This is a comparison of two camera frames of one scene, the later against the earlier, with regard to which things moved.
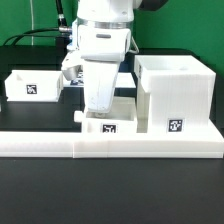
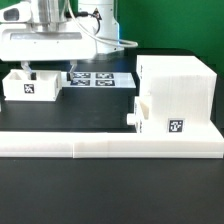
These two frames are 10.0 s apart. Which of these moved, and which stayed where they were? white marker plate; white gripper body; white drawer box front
Moved: white drawer box front; white gripper body
Stayed: white marker plate
